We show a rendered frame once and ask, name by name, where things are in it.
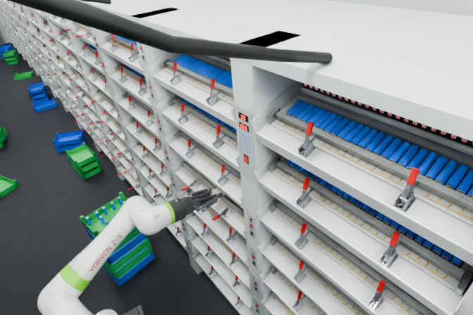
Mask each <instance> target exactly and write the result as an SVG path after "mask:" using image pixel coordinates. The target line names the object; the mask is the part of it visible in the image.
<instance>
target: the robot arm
mask: <svg viewBox="0 0 473 315"><path fill-rule="evenodd" d="M223 195H226V194H224V193H223V192H222V191H221V190H220V189H219V188H214V189H213V190H211V188H209V190H208V189H207V188H206V189H203V190H199V191H195V192H190V193H187V197H184V198H181V199H179V198H175V199H173V200H170V201H167V202H165V203H163V204H160V205H156V206H153V205H152V204H150V203H149V202H148V201H147V200H146V199H145V198H143V197H141V196H138V195H136V196H133V197H131V198H129V199H128V200H127V201H126V202H125V204H124V205H123V206H122V207H121V209H120V210H119V212H118V213H117V214H116V215H115V216H114V218H113V219H112V220H111V222H110V223H109V224H108V225H107V226H106V228H105V229H104V230H103V231H102V232H100V234H99V235H98V236H97V237H96V238H95V239H94V240H93V241H92V242H91V243H90V244H89V245H88V246H86V248H85V249H83V251H81V253H80V254H78V255H77V256H76V257H75V258H74V259H73V260H72V261H71V262H70V263H68V264H67V265H66V266H65V267H64V268H63V269H62V270H61V271H60V272H59V273H58V274H57V275H56V276H55V277H54V278H53V279H52V280H51V282H50V283H49V284H48V285H47V286H46V287H45V288H44V289H43V290H42V291H41V293H40V294H39V297H38V300H37V306H38V309H39V311H40V312H41V313H42V315H93V314H92V313H91V312H90V311H89V310H88V309H87V308H86V307H85V306H84V305H83V304H82V303H81V302H80V301H79V299H78V297H79V296H80V295H81V294H82V292H83V291H84V290H85V288H86V287H87V286H88V285H89V284H90V282H91V281H92V279H93V278H94V277H95V275H96V274H97V273H98V271H99V270H100V268H101V267H102V266H103V264H104V263H105V261H106V260H107V259H108V258H109V257H110V255H111V254H112V252H113V251H114V250H115V249H116V247H117V246H119V244H120V243H121V242H122V241H123V240H124V239H125V237H126V236H127V235H128V234H129V233H130V232H131V231H132V230H133V229H134V228H135V227H137V228H138V230H139V231H140V232H141V233H142V234H145V235H148V236H150V235H154V234H156V233H158V232H159V231H161V230H162V229H164V228H165V227H166V226H169V225H171V224H174V223H175V222H178V221H180V220H182V219H184V218H185V217H186V216H187V215H188V214H191V213H192V212H193V211H194V210H199V209H200V210H202V212H205V210H206V209H208V208H209V207H211V206H212V205H214V204H215V203H217V199H218V198H220V197H222V196H223ZM96 315H117V313H116V312H115V311H113V310H112V309H105V310H103V311H100V312H99V313H97V314H96Z"/></svg>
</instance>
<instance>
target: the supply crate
mask: <svg viewBox="0 0 473 315"><path fill-rule="evenodd" d="M119 195H120V196H118V197H120V198H121V201H122V205H120V203H119V201H118V197H117V198H115V199H113V200H112V201H110V202H108V203H107V204H105V205H104V206H102V207H105V208H106V211H107V213H108V214H107V215H105V214H104V212H103V209H102V207H100V208H99V209H97V210H95V211H94V212H92V213H91V214H89V215H87V216H86V217H89V219H90V221H91V223H92V225H91V226H90V225H89V224H88V222H87V220H86V217H84V216H83V215H82V216H81V217H80V219H81V221H82V223H83V225H84V226H85V227H86V229H87V230H88V231H89V232H90V233H91V234H92V235H93V236H94V237H95V238H96V237H97V236H98V235H99V234H100V232H102V231H103V230H104V229H105V228H106V223H105V224H102V223H101V220H98V218H97V216H96V213H95V212H99V215H100V216H102V217H103V219H104V221H107V220H108V222H109V223H110V222H111V220H112V219H113V218H114V216H115V215H116V214H117V213H118V212H119V210H120V209H121V207H122V206H123V201H125V202H126V201H127V200H128V199H127V198H126V197H125V196H124V195H123V193H122V192H119ZM111 202H113V203H114V205H115V208H116V210H113V208H112V206H111Z"/></svg>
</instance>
